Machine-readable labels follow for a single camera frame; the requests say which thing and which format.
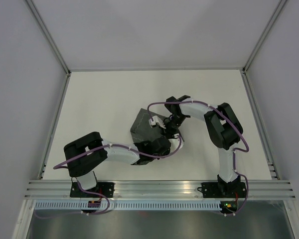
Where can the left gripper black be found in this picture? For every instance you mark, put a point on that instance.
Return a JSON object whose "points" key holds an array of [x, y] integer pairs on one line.
{"points": [[167, 151]]}

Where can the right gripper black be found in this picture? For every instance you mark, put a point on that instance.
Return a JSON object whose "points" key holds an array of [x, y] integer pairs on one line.
{"points": [[169, 132]]}

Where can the grey cloth napkin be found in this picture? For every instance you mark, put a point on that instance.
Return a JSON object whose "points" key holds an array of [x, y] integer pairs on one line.
{"points": [[141, 129]]}

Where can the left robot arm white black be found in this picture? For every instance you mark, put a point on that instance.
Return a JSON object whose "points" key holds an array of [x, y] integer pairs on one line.
{"points": [[86, 153]]}

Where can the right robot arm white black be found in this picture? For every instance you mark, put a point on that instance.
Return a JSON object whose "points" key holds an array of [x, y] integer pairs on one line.
{"points": [[224, 130]]}

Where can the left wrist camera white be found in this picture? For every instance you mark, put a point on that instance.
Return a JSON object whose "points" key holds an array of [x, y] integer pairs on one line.
{"points": [[176, 142]]}

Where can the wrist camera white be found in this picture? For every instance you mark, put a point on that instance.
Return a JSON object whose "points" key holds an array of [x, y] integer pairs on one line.
{"points": [[176, 142], [156, 121]]}

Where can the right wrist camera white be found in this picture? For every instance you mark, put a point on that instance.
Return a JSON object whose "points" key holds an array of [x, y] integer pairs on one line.
{"points": [[156, 121]]}

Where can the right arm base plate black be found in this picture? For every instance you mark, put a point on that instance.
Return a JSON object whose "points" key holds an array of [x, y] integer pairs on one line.
{"points": [[211, 191]]}

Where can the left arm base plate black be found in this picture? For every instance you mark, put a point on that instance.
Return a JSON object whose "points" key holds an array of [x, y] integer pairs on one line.
{"points": [[104, 188]]}

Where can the aluminium rail front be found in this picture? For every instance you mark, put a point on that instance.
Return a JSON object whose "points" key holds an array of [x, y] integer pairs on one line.
{"points": [[169, 190]]}

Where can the white slotted cable duct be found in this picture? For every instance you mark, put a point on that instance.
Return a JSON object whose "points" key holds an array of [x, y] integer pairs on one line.
{"points": [[128, 205]]}

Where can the right aluminium frame post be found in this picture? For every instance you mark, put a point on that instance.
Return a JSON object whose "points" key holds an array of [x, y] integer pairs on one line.
{"points": [[265, 33]]}

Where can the aluminium frame post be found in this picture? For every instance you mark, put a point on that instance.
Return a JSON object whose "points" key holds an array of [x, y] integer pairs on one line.
{"points": [[47, 35], [265, 33]]}

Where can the left aluminium frame post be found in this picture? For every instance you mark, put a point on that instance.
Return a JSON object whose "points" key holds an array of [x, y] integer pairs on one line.
{"points": [[47, 35]]}

